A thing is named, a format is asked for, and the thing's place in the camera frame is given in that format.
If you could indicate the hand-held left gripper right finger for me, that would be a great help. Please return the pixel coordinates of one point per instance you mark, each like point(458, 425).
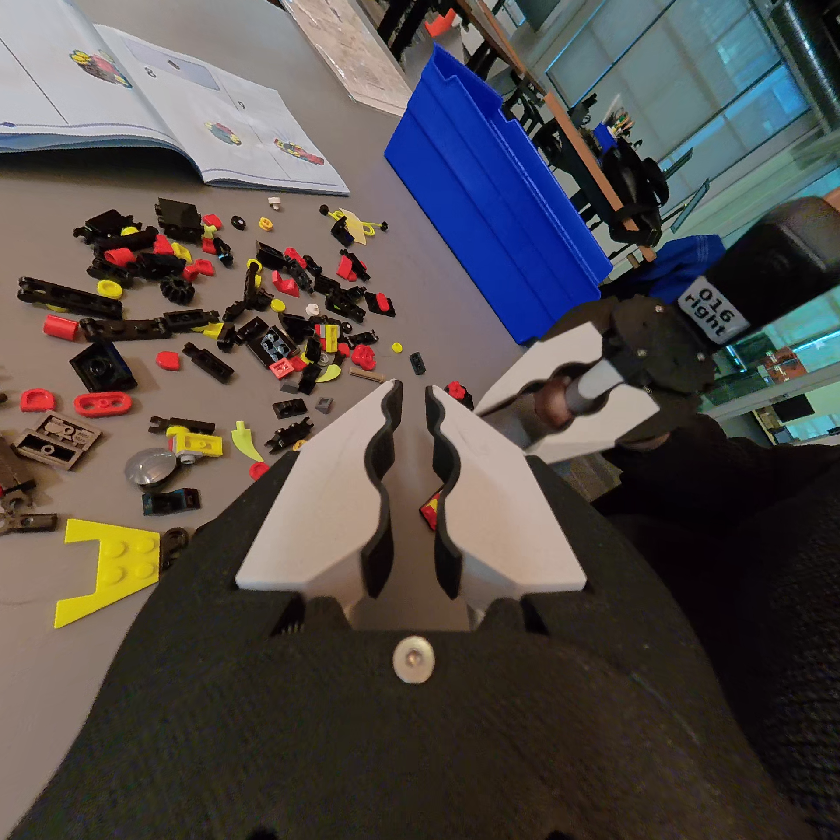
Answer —
point(512, 518)

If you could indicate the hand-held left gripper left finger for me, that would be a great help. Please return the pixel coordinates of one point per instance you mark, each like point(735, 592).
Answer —
point(308, 518)

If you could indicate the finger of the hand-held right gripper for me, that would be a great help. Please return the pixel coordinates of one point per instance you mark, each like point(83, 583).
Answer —
point(610, 420)
point(551, 351)

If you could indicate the black round lego plate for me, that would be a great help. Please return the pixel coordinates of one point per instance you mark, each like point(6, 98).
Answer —
point(468, 403)

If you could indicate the pile of lego pieces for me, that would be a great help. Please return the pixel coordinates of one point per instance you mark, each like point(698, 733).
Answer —
point(69, 298)

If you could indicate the person's right forearm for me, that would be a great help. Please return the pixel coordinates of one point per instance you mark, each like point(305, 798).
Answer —
point(754, 590)

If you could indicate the red yellow lego assembly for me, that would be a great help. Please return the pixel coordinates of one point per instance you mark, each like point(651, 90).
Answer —
point(431, 510)

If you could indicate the brown lego bar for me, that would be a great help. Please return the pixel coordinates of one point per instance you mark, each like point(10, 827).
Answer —
point(365, 374)

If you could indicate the red rounded lego plate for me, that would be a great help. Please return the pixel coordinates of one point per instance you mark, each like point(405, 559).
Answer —
point(362, 355)

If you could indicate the red black lego claw assembly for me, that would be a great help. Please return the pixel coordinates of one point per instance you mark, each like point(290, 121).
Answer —
point(348, 266)

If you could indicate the black lego slope brick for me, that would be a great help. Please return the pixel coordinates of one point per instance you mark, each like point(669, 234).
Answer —
point(341, 231)

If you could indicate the person's right hand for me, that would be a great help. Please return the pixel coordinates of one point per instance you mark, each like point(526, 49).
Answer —
point(552, 403)

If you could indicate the blue cloth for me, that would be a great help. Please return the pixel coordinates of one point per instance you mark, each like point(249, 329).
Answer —
point(682, 262)

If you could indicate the dark tangled equipment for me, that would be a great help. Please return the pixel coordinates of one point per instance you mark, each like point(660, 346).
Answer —
point(633, 184)

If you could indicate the blue plastic bin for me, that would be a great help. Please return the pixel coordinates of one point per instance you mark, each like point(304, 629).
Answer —
point(485, 197)

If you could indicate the black plate with red tile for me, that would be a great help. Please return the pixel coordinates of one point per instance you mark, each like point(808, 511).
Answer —
point(380, 303)

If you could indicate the red object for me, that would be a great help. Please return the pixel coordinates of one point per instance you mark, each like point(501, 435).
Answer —
point(439, 23)

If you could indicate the clear plastic bag with sheet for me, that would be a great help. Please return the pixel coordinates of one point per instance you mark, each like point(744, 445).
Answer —
point(354, 52)

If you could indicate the instruction booklet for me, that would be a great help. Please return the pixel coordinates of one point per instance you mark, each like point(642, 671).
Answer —
point(131, 98)

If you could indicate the small black lego bracket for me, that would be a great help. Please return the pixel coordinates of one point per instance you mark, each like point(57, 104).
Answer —
point(417, 363)

